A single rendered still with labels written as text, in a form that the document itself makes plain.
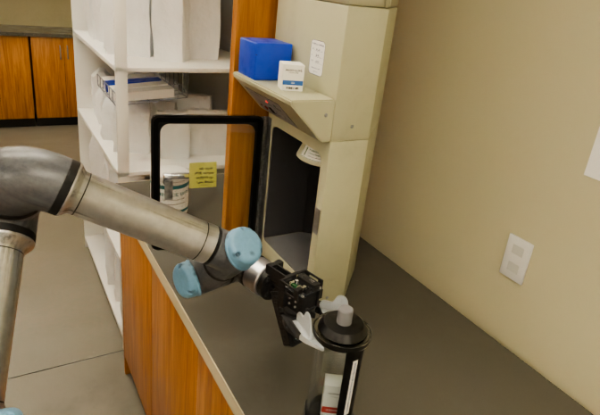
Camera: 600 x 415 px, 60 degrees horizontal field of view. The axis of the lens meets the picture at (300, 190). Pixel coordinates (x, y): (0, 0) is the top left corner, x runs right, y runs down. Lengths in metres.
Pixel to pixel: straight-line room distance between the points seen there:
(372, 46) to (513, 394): 0.84
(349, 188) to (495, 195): 0.39
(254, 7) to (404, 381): 1.00
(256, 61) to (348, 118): 0.27
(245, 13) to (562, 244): 0.97
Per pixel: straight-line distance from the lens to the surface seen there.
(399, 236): 1.73
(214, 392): 1.38
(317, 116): 1.17
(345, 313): 0.96
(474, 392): 1.31
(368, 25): 1.20
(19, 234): 0.98
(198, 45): 2.50
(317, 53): 1.26
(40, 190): 0.89
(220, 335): 1.32
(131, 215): 0.91
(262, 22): 1.48
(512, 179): 1.40
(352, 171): 1.28
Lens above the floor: 1.75
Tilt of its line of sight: 22 degrees down
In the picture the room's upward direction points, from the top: 6 degrees clockwise
